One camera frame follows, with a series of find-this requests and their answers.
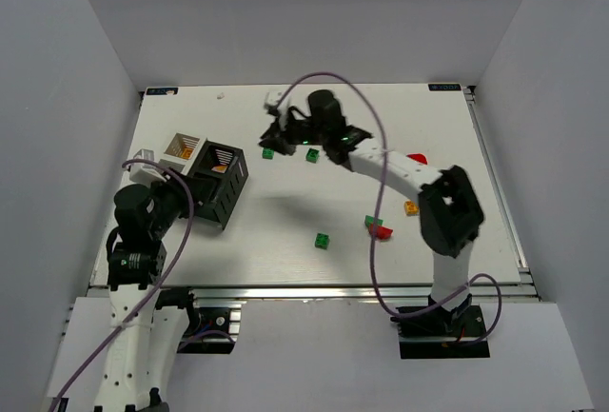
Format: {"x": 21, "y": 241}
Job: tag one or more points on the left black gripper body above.
{"x": 187, "y": 191}

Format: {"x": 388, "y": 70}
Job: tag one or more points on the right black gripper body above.
{"x": 279, "y": 131}

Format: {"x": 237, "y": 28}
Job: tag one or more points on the yellow flower lego piece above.
{"x": 186, "y": 153}

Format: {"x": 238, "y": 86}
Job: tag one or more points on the red round lego piece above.
{"x": 219, "y": 169}

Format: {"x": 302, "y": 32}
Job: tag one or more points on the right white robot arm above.
{"x": 450, "y": 213}

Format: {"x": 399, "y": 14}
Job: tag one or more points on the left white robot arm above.
{"x": 147, "y": 323}

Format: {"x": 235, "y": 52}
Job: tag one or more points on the dark green lego brick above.
{"x": 312, "y": 155}

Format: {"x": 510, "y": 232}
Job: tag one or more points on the green square lego brick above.
{"x": 268, "y": 153}

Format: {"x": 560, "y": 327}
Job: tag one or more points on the white slotted container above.
{"x": 179, "y": 151}

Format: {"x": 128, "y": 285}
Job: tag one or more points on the black slotted container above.
{"x": 216, "y": 194}

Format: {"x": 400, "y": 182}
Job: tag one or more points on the red arched lego brick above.
{"x": 418, "y": 157}

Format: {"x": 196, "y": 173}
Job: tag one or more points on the green slope lego brick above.
{"x": 370, "y": 220}

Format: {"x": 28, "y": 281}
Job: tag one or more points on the right corner label sticker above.
{"x": 444, "y": 87}

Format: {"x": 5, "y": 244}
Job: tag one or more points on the corner label sticker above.
{"x": 444, "y": 87}
{"x": 161, "y": 91}

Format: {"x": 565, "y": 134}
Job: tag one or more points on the green lego brick lower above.
{"x": 322, "y": 241}

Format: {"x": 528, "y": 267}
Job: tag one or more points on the left corner label sticker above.
{"x": 161, "y": 91}

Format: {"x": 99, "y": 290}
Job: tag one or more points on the yellow square lego brick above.
{"x": 411, "y": 209}

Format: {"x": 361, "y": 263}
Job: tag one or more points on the red curved lego brick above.
{"x": 380, "y": 232}

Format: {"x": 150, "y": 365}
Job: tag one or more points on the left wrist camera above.
{"x": 144, "y": 173}

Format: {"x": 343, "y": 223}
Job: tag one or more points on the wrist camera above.
{"x": 276, "y": 100}
{"x": 144, "y": 173}

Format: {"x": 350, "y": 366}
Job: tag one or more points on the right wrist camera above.
{"x": 276, "y": 100}

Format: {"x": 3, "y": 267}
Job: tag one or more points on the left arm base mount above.
{"x": 208, "y": 327}

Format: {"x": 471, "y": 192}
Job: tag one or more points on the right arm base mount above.
{"x": 444, "y": 335}

